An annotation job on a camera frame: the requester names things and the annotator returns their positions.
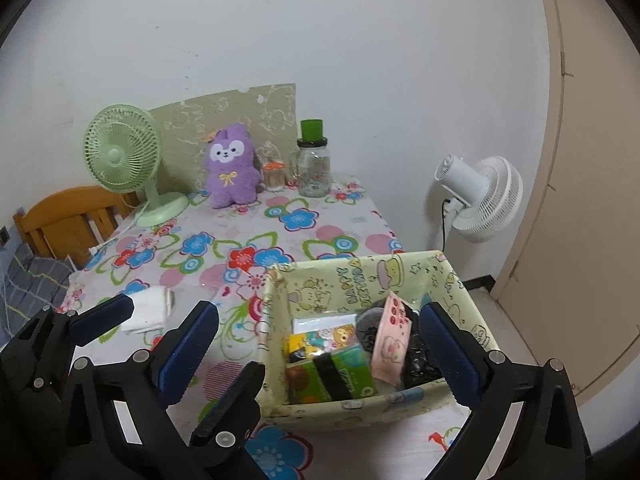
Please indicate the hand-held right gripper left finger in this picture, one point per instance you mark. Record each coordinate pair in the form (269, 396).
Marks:
(185, 355)

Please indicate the pink tissue pack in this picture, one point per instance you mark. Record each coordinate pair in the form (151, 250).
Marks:
(392, 340)

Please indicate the white cloth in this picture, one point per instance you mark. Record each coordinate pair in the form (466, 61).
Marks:
(150, 310)

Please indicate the glass jar mug green lid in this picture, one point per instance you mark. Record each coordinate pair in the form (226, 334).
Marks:
(314, 170)

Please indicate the clear plastic bag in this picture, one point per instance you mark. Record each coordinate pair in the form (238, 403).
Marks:
(320, 324)

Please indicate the white fan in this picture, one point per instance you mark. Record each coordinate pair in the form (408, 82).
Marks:
(485, 200)

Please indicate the floral tablecloth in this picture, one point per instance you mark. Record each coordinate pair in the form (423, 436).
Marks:
(300, 230)

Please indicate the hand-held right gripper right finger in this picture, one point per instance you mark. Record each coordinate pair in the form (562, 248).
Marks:
(450, 355)

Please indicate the yellow cartoon tissue pack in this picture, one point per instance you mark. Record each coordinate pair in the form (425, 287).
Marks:
(325, 337)

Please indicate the beige door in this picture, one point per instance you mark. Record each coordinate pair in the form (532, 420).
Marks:
(590, 160)

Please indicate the black plastic bag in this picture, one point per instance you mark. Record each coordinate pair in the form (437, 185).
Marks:
(417, 360)

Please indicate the green tissue pack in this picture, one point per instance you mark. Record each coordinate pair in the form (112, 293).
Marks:
(345, 375)

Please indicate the grey plaid blanket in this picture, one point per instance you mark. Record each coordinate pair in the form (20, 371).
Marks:
(30, 285)

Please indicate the orange lid cotton swab jar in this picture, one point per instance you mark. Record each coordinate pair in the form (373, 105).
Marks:
(274, 177)

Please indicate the cartoon print storage box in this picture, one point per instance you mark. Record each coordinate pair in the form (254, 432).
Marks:
(325, 285)

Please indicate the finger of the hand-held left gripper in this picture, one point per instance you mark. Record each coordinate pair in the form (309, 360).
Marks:
(235, 400)
(100, 317)

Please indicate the purple plush toy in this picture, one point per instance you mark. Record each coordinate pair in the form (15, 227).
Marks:
(232, 175)

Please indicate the green patterned sheet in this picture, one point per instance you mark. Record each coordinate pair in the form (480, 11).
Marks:
(200, 115)

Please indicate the green desk fan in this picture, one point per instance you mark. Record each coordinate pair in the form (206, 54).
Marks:
(120, 152)

